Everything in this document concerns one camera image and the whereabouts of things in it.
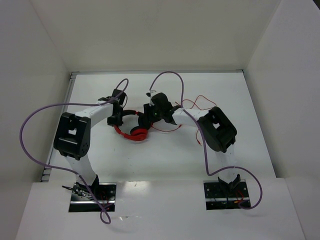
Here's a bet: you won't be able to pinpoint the red black headphones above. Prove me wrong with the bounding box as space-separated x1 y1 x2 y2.
113 109 151 142

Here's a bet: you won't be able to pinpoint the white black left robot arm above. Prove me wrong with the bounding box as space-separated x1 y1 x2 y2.
53 89 128 199

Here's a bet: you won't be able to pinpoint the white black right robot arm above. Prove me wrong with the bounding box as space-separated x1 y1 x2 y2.
143 90 241 197

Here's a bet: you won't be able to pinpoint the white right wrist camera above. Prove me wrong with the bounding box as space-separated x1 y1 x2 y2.
146 89 157 106

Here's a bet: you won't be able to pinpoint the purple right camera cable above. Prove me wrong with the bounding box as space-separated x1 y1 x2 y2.
149 71 264 210

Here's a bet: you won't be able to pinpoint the purple camera cable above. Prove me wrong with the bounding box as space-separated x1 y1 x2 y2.
19 78 130 225
149 71 264 210

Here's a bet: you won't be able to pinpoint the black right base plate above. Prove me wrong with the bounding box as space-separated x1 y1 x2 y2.
203 180 251 211

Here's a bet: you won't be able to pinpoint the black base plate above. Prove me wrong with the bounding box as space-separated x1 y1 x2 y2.
67 183 117 213
203 180 251 211

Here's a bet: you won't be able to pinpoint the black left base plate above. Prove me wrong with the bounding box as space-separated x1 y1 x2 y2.
67 183 117 213

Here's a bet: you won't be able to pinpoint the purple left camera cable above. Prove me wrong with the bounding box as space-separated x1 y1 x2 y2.
19 78 130 225

